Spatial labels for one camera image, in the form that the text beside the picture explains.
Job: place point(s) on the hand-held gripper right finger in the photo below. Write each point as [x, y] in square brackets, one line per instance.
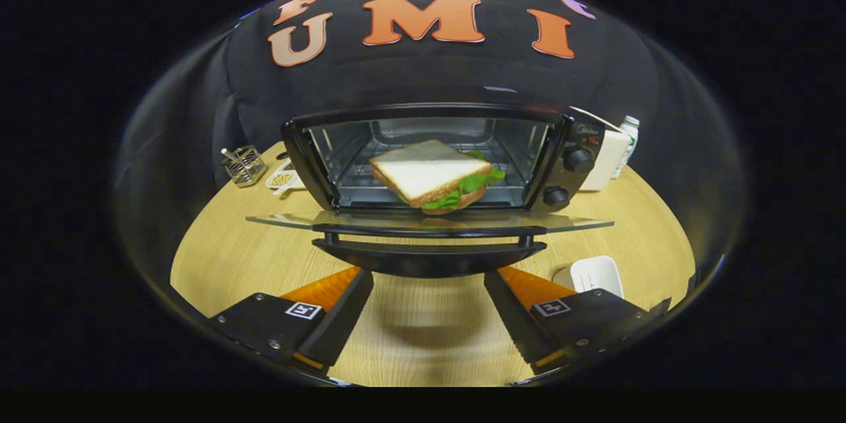
[512, 320]

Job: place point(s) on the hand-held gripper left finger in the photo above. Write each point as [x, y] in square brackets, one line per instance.
[344, 324]

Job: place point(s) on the black toaster oven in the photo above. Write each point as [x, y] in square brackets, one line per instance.
[585, 178]

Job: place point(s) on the lettuce sandwich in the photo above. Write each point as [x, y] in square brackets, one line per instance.
[423, 172]

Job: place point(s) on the white pop-up toaster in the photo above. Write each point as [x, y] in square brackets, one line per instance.
[611, 158]

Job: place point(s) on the white plastic tray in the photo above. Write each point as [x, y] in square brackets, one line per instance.
[595, 274]

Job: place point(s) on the small white snack dish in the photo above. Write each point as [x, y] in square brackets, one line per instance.
[283, 180]

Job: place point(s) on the small white drink bottle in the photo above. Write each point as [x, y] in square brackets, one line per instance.
[629, 135]

